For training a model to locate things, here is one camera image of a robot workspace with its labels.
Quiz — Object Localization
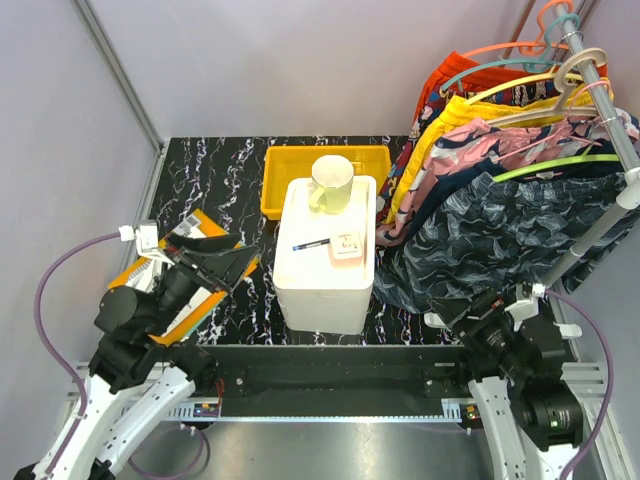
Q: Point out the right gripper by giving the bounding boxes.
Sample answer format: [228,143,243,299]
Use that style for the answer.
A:
[428,284,530,382]

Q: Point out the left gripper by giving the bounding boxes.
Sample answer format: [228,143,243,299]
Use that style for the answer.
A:
[147,231,261,335]

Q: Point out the dark leaf-pattern shorts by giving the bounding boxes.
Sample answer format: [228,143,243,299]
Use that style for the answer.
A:
[373,172,626,313]

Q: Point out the navy blue shorts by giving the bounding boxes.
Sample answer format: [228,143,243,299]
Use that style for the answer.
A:
[405,131,613,239]

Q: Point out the green hanger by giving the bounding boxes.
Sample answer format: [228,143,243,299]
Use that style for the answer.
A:
[493,154,620,183]

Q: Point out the pink hanger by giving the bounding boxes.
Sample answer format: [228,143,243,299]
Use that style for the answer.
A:
[483,78,613,170]

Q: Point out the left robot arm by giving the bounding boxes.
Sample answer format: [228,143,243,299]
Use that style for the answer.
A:
[15,227,257,479]

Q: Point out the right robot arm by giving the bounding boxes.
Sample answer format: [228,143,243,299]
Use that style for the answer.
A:
[433,290,584,479]

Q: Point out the pink white patterned shorts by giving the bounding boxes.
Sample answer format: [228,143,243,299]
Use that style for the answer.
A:
[376,116,613,246]

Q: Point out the dark red patterned shorts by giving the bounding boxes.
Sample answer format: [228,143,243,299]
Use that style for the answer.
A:
[376,81,558,225]

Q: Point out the yellow shorts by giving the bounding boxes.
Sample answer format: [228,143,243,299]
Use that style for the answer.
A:
[376,95,611,245]

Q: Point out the orange red shorts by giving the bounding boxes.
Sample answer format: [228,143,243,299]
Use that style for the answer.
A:
[409,52,518,140]

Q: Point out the beige hanger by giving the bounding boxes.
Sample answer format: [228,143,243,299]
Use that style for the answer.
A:
[488,48,607,127]

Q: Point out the cream yellow hanger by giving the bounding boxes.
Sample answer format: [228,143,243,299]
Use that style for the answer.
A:
[464,73,560,107]

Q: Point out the teal hanger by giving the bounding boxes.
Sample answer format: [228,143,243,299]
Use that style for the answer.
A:
[439,13,581,100]

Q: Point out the orange hanger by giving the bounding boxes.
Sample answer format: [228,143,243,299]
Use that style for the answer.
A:
[461,0,574,59]

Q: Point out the orange spiral notebook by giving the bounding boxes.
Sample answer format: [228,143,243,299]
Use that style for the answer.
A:
[109,210,258,346]

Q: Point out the white foam box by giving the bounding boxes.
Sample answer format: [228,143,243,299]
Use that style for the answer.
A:
[272,176,377,335]

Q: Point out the blue pen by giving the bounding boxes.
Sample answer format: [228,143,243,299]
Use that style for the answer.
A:
[292,238,331,251]

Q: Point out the yellow plastic bin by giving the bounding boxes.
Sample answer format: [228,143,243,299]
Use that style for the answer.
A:
[260,145,391,221]

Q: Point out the pink small box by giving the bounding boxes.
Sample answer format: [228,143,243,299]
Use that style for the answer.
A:
[329,231,364,269]

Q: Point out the yellow green mug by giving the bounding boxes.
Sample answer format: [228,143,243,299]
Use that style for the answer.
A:
[308,155,354,214]

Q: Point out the metal clothes rack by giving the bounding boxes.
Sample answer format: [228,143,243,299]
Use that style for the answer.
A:
[423,0,640,341]

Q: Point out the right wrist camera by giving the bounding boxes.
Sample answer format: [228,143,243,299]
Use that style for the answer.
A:
[505,283,546,331]

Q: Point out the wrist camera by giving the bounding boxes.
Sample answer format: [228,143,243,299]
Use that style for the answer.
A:
[505,283,546,331]
[134,220,174,265]

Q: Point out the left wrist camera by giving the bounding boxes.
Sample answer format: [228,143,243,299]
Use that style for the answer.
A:
[134,220,174,265]

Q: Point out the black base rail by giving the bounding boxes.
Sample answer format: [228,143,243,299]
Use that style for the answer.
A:
[158,344,501,401]

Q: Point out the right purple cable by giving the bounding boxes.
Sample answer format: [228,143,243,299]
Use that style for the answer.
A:
[542,289,616,480]

